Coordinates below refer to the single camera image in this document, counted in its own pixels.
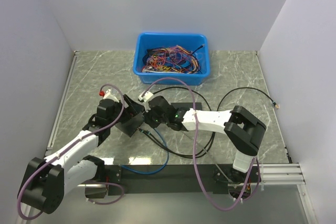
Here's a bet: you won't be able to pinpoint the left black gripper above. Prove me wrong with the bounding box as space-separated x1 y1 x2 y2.
108 94 144 127

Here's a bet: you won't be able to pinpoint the black network switch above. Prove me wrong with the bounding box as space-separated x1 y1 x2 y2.
115 113 144 137
171 102 203 110

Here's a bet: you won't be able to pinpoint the black braided ethernet cable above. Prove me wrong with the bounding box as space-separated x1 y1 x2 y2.
138 128 211 158

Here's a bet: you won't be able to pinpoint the blue ethernet cable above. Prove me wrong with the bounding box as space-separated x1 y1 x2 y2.
119 126 169 175

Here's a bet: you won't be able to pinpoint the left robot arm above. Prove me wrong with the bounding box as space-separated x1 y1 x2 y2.
18 94 145 214

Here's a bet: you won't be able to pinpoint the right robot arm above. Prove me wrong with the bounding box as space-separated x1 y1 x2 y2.
138 94 267 182

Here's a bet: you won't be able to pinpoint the blue plastic bin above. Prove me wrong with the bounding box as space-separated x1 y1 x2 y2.
133 33 211 86

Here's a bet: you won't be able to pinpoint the black base beam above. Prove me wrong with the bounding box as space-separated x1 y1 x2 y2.
98 164 246 196

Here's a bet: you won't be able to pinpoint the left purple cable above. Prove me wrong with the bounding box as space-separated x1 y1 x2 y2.
16 83 125 221

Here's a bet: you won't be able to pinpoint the purple cable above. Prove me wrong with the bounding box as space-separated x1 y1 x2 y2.
143 77 260 212
16 83 125 221

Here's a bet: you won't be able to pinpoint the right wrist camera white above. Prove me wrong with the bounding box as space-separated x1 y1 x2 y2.
138 91 154 103

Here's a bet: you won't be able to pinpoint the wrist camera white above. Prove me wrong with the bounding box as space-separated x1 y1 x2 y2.
138 91 154 103
99 89 118 102

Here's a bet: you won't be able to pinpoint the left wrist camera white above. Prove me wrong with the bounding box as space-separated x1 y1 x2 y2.
99 89 118 102

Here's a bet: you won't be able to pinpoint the tangled coloured wires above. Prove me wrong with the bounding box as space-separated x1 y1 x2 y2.
142 43 206 74

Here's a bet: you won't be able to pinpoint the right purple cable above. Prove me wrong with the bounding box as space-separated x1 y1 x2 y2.
143 77 260 212

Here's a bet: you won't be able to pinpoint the long black ethernet cable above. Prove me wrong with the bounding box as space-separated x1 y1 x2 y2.
152 86 281 112

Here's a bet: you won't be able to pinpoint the aluminium rail frame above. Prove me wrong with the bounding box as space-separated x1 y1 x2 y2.
15 50 316 224

